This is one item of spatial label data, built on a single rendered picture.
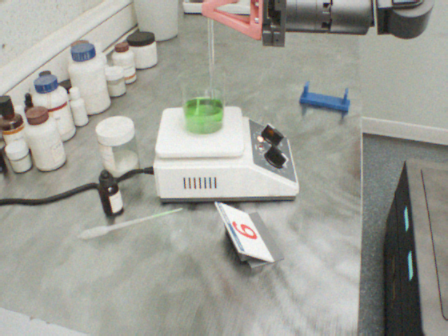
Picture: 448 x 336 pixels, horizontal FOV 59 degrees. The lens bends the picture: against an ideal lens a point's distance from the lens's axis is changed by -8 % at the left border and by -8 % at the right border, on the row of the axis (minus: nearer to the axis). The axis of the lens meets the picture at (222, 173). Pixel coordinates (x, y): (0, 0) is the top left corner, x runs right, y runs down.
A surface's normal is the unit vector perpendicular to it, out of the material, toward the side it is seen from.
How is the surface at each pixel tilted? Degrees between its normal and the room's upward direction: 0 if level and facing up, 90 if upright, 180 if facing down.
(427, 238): 0
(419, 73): 90
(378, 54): 90
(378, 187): 0
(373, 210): 0
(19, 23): 90
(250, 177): 90
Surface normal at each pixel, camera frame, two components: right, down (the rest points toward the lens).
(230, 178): 0.00, 0.62
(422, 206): -0.02, -0.78
